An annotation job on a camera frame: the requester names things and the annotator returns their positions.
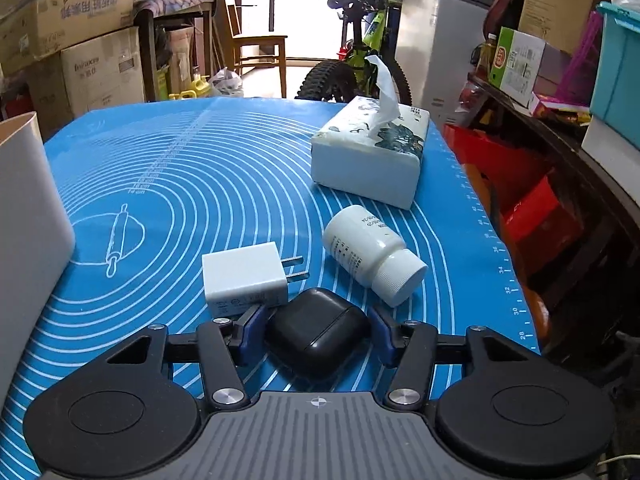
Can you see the blue silicone baking mat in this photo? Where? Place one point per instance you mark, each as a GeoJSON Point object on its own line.
{"type": "Point", "coordinates": [200, 185]}

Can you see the teal plastic storage crate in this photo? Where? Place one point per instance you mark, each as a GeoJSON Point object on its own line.
{"type": "Point", "coordinates": [617, 70]}

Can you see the large plain cardboard box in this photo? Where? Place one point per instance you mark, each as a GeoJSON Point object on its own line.
{"type": "Point", "coordinates": [90, 80]}

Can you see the floral tissue box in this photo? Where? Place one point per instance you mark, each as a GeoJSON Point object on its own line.
{"type": "Point", "coordinates": [370, 155]}

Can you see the dark long side table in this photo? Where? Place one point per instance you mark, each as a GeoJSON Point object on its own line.
{"type": "Point", "coordinates": [565, 135]}

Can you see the white box under crate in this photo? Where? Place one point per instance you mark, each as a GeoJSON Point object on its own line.
{"type": "Point", "coordinates": [612, 142]}

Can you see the wooden side table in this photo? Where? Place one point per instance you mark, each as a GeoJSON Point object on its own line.
{"type": "Point", "coordinates": [175, 35]}

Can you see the green and white carton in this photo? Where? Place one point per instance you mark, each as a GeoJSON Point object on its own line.
{"type": "Point", "coordinates": [517, 67]}

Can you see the cooking oil bottle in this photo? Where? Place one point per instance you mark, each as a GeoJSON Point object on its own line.
{"type": "Point", "coordinates": [487, 57]}

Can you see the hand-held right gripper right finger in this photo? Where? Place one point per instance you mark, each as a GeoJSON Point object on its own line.
{"type": "Point", "coordinates": [382, 334]}

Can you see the green bicycle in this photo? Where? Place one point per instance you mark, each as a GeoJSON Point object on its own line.
{"type": "Point", "coordinates": [360, 40]}

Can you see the beige plastic storage bin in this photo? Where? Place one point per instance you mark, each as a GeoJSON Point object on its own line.
{"type": "Point", "coordinates": [25, 220]}

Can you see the black earbuds case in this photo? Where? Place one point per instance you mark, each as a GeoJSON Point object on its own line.
{"type": "Point", "coordinates": [315, 332]}

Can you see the white plug charger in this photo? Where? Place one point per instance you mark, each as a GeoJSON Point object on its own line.
{"type": "Point", "coordinates": [245, 282]}

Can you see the white pill bottle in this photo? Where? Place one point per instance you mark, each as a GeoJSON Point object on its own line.
{"type": "Point", "coordinates": [372, 257]}

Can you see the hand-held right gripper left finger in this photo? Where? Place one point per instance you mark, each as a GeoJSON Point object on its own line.
{"type": "Point", "coordinates": [250, 334]}

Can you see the wooden chair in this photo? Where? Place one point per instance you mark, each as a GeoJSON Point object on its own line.
{"type": "Point", "coordinates": [255, 45]}

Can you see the white plastic bag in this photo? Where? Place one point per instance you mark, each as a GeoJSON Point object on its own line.
{"type": "Point", "coordinates": [227, 82]}

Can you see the tall brown cardboard sheet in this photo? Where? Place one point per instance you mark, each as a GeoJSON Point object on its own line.
{"type": "Point", "coordinates": [555, 0]}

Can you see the white chest freezer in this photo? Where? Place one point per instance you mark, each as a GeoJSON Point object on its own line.
{"type": "Point", "coordinates": [440, 50]}

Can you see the yellow floor toy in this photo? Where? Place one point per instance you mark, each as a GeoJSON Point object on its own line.
{"type": "Point", "coordinates": [192, 89]}

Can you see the open printed cardboard box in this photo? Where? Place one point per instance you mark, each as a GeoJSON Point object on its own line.
{"type": "Point", "coordinates": [65, 20]}

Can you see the red paper bags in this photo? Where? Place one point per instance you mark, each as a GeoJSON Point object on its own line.
{"type": "Point", "coordinates": [525, 195]}

